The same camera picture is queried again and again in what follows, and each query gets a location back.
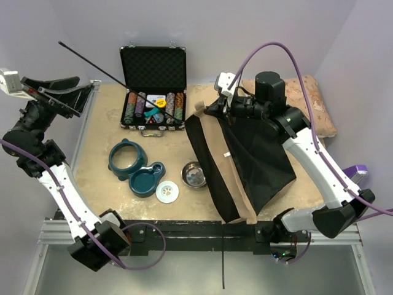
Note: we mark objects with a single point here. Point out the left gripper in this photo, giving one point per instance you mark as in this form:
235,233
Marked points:
66,102

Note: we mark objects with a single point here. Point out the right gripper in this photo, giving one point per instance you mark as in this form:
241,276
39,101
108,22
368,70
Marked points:
223,107

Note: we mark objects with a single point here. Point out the black tent pole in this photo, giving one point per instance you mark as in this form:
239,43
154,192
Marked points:
116,80
223,256

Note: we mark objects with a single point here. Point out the beige and black pet tent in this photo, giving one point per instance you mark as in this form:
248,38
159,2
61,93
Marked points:
244,168

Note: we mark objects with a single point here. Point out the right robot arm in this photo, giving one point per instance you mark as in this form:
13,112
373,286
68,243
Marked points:
344,201

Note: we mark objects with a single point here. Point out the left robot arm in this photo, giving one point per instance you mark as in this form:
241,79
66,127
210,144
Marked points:
98,239

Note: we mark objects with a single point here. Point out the beige patterned pet cushion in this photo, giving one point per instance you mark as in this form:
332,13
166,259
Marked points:
294,97

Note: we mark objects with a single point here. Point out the stainless steel pet bowl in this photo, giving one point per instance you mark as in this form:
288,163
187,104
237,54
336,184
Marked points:
192,175

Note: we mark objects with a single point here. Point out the teal double pet bowl stand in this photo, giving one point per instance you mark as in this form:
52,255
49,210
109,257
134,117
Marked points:
143,179

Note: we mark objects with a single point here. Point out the green chip stack right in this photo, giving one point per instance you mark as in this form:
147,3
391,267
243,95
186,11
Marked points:
179,106

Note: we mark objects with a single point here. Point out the yellow round chip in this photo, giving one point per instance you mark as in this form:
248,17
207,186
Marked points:
160,102

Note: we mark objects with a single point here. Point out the clear dealer button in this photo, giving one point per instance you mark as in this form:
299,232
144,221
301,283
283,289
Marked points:
159,117

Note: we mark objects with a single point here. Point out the green yellow chip stack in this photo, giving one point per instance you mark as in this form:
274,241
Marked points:
129,113

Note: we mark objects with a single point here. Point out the red chip stack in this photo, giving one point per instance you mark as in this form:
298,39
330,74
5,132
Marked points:
132,98

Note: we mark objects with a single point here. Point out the teal card cutter block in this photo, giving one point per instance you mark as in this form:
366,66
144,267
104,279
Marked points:
152,112

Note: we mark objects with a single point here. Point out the white playing card deck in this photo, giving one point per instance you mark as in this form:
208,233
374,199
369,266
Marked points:
152,100

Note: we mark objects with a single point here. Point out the black poker chip case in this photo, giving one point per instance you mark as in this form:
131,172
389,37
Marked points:
154,71

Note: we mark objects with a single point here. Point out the purple chip stack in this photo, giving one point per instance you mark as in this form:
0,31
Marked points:
140,104

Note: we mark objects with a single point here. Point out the purple box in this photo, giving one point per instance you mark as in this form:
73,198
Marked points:
357,173

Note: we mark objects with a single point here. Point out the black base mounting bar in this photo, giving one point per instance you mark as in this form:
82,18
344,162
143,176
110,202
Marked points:
204,236

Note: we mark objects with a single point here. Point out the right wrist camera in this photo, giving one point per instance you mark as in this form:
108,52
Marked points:
222,84

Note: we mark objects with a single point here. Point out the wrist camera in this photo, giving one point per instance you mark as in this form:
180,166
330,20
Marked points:
222,84
11,84

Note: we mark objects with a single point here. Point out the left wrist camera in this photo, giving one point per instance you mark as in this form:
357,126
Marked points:
11,84

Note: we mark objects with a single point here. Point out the aluminium frame rail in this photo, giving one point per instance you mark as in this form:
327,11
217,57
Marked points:
56,232

